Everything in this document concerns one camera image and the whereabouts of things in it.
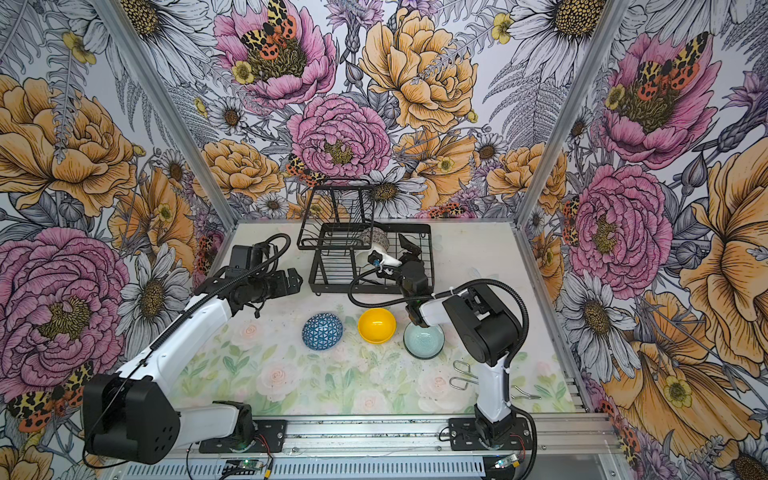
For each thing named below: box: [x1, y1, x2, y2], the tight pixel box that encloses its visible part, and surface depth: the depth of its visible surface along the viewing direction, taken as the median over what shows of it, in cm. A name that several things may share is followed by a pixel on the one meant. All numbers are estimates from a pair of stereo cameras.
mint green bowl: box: [403, 322, 445, 360], surface depth 87 cm
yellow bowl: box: [358, 308, 397, 345], surface depth 92 cm
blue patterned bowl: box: [302, 312, 343, 351], surface depth 92 cm
